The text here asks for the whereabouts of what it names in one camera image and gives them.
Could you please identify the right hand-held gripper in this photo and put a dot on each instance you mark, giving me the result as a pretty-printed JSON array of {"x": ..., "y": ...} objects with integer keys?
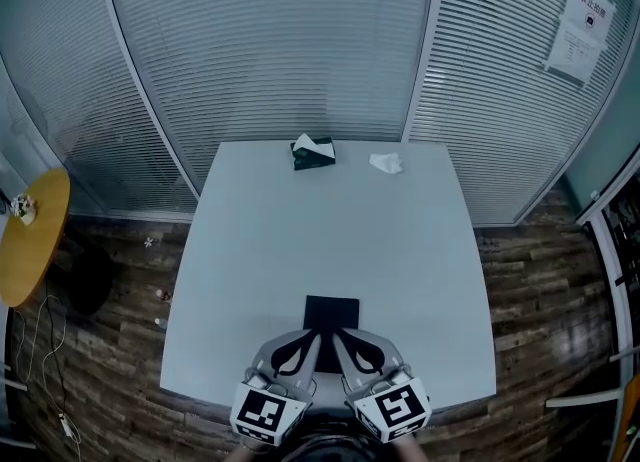
[{"x": 395, "y": 410}]

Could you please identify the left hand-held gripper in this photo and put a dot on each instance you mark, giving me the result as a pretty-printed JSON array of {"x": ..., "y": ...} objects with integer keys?
[{"x": 265, "y": 412}]

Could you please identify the black notebook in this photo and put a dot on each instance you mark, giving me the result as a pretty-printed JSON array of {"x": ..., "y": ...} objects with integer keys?
[{"x": 330, "y": 315}]

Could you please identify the person's right forearm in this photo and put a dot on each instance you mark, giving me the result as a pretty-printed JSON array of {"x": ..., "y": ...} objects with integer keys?
[{"x": 409, "y": 450}]

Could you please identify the person's left forearm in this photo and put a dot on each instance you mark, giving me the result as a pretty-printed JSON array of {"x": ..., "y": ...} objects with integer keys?
[{"x": 256, "y": 452}]

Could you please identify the person's dark shorts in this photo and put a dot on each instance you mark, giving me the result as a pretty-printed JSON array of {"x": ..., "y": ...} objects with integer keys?
[{"x": 335, "y": 447}]

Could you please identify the small clear bottle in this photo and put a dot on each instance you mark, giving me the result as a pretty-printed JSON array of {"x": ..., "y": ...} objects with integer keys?
[{"x": 160, "y": 323}]

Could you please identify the small bottle with reddish label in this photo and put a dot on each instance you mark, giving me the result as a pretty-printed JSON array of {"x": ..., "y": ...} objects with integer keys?
[{"x": 163, "y": 295}]

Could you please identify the crumpled white tissue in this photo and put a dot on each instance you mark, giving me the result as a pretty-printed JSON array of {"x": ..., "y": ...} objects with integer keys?
[{"x": 386, "y": 163}]

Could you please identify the dark green tissue box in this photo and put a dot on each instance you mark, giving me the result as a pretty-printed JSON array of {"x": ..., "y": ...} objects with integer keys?
[{"x": 314, "y": 159}]

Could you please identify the white power strip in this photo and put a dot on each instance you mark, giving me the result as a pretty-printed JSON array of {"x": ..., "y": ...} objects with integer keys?
[{"x": 66, "y": 425}]

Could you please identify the orange wooden board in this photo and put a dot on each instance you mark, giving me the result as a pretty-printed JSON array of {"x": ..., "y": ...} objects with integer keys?
[{"x": 629, "y": 425}]

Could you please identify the round wooden side table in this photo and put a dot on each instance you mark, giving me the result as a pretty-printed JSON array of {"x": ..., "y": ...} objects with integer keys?
[{"x": 30, "y": 255}]

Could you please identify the black metal rack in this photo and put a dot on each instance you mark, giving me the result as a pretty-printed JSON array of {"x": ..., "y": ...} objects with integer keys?
[{"x": 625, "y": 240}]

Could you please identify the small potted white flowers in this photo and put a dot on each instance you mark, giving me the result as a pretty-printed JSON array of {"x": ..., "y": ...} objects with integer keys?
[{"x": 25, "y": 210}]

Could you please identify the white paper sheet with text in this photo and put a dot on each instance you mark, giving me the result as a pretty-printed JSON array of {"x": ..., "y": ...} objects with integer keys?
[{"x": 575, "y": 52}]

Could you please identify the white paper notice with icon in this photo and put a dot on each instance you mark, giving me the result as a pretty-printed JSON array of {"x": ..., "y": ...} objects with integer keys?
[{"x": 590, "y": 7}]

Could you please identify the white metal frame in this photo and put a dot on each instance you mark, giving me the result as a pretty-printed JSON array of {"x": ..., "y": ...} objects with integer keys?
[{"x": 582, "y": 401}]

